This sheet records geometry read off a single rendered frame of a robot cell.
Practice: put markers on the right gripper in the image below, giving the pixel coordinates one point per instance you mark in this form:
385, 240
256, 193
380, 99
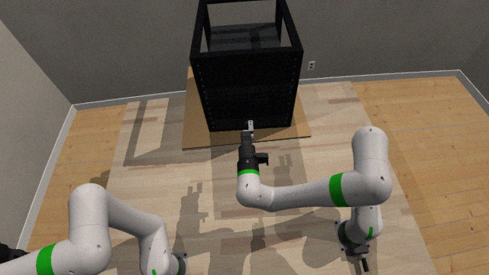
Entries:
248, 159

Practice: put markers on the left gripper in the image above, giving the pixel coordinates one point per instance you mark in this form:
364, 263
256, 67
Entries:
7, 254

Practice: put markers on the tan flat board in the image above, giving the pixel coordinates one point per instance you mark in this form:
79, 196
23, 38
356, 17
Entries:
196, 133

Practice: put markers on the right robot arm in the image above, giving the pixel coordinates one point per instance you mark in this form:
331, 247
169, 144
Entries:
368, 185

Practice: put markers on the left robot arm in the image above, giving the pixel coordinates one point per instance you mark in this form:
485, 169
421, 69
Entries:
88, 249

